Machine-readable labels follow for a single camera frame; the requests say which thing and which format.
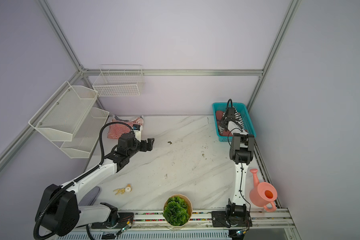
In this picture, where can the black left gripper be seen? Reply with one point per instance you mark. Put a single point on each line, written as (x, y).
(149, 144)

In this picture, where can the black white striped tank top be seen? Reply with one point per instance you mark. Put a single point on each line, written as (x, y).
(235, 125)

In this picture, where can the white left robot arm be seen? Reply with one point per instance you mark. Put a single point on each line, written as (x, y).
(59, 211)

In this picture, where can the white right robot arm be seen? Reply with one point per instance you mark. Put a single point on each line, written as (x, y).
(241, 142)

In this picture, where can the dark red tank top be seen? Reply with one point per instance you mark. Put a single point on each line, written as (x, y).
(219, 115)

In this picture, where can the red white striped tank top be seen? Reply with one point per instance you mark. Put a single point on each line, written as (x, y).
(116, 131)

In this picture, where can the teal plastic basket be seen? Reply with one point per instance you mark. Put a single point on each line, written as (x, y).
(246, 121)

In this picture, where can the small yellow white toy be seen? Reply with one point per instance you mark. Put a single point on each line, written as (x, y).
(122, 191)

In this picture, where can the white mesh lower shelf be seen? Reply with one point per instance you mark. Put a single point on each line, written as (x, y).
(86, 138)

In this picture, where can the green plant in pot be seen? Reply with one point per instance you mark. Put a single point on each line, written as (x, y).
(177, 210)

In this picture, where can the pink watering can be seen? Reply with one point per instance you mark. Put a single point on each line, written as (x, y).
(263, 194)

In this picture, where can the grey oval pad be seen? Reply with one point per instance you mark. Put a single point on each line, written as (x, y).
(90, 198)

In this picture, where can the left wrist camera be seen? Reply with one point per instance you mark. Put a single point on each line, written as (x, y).
(137, 129)

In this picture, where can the white wire wall basket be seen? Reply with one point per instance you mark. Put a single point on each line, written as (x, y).
(119, 81)

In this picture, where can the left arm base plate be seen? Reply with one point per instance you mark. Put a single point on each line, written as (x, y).
(121, 222)

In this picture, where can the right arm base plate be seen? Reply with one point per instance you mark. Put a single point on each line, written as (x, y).
(221, 219)

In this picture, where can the aluminium front rail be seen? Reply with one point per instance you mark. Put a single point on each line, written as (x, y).
(201, 219)

